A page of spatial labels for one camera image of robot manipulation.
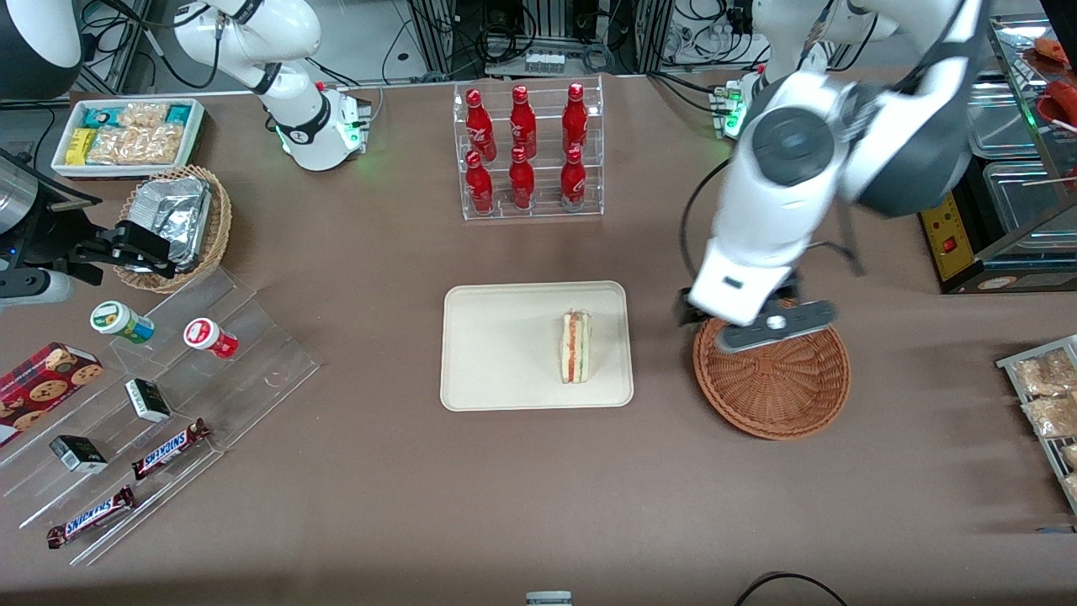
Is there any grey wire rack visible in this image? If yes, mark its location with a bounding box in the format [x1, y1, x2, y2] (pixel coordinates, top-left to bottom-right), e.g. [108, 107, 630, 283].
[996, 334, 1077, 514]

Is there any red cookie box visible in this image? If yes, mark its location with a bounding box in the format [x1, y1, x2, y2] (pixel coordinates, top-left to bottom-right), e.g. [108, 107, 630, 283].
[0, 342, 104, 449]

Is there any red soda bottle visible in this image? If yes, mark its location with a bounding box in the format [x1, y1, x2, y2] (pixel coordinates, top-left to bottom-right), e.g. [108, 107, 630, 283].
[562, 82, 589, 154]
[467, 89, 497, 161]
[465, 151, 496, 214]
[509, 146, 536, 210]
[510, 85, 538, 157]
[560, 146, 587, 209]

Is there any black cable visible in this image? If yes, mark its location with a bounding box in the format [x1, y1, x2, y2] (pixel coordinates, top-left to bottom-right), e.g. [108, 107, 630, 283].
[735, 571, 848, 606]

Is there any small black box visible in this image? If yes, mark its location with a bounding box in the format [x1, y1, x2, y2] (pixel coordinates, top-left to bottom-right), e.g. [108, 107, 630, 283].
[125, 378, 172, 423]
[49, 434, 109, 474]

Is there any black food warmer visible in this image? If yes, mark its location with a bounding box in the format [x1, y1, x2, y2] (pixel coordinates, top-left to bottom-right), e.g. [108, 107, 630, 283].
[917, 12, 1077, 295]

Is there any light wicker basket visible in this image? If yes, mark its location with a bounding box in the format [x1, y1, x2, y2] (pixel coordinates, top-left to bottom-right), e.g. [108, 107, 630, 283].
[112, 165, 233, 294]

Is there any clear acrylic stepped display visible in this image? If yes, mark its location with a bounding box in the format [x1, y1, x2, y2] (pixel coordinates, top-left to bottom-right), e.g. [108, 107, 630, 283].
[0, 265, 321, 567]

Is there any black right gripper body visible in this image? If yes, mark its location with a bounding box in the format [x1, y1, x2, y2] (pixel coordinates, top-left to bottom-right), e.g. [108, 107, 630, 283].
[7, 192, 107, 272]

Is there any clear acrylic bottle rack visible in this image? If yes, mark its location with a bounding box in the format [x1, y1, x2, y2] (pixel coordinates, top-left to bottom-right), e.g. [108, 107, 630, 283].
[453, 76, 605, 221]

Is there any beige rectangular tray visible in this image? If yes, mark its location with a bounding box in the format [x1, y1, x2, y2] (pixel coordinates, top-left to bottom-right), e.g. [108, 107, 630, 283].
[440, 280, 634, 412]

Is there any green lid cup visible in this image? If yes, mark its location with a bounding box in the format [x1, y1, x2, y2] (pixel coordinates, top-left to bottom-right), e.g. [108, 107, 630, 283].
[90, 300, 156, 345]

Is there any red lid cup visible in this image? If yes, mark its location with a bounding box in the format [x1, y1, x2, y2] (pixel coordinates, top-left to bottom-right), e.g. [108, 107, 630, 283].
[183, 317, 239, 360]

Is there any white snack bin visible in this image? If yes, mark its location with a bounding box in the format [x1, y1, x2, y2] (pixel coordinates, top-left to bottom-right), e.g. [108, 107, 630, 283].
[50, 98, 206, 179]

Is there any silver foil pack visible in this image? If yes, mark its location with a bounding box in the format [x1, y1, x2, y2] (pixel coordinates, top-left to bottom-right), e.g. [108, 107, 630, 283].
[147, 202, 210, 272]
[129, 176, 211, 221]

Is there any brown wicker basket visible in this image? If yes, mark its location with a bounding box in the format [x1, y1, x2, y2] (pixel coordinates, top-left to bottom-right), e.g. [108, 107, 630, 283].
[692, 290, 852, 441]

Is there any Snickers bar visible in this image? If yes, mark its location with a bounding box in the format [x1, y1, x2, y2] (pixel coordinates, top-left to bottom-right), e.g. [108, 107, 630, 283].
[46, 486, 137, 550]
[130, 418, 211, 481]

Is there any clear rice cracker bag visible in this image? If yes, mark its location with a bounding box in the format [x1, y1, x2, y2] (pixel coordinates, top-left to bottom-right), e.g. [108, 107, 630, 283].
[88, 125, 184, 166]
[118, 102, 171, 130]

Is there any triangular sandwich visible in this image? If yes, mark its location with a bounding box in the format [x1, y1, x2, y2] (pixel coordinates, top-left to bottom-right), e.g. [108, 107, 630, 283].
[560, 309, 593, 385]

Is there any steel warmer pan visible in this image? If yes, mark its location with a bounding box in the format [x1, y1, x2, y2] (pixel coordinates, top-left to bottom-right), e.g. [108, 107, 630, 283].
[968, 80, 1042, 159]
[982, 159, 1077, 238]

